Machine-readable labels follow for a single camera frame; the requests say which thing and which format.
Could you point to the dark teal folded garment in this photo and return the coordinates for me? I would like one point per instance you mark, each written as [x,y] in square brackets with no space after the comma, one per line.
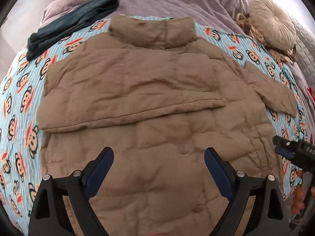
[59,28]

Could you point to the orange gloved right hand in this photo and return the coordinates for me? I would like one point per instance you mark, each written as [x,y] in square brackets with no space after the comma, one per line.
[298,200]

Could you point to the beige round pleated pillow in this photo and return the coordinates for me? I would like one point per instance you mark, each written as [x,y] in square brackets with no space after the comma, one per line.
[273,23]

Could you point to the grey quilted bedspread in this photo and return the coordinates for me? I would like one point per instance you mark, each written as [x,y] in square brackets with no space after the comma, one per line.
[305,51]

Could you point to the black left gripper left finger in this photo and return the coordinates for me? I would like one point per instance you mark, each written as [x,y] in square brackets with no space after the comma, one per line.
[49,215]

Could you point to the purple fleece blanket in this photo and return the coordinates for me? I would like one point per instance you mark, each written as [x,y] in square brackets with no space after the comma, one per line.
[187,2]

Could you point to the brown quilted puffer jacket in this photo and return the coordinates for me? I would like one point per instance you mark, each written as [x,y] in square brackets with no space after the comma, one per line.
[159,183]

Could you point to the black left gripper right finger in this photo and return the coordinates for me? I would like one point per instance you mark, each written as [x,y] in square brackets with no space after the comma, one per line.
[268,214]

